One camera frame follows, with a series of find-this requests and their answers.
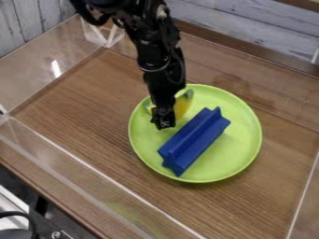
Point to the yellow toy banana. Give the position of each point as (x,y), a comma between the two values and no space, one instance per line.
(182,105)

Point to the clear acrylic front wall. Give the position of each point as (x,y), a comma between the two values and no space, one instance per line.
(109,208)

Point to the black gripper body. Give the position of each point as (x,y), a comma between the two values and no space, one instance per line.
(164,71)

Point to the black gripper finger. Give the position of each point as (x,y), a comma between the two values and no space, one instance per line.
(164,116)

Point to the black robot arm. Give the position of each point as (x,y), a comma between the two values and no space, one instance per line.
(148,22)

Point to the green round plate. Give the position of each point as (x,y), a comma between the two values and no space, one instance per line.
(229,155)

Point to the blue star-shaped block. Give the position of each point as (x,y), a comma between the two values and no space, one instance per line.
(182,150)

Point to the clear acrylic corner bracket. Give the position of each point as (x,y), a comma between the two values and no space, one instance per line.
(102,35)

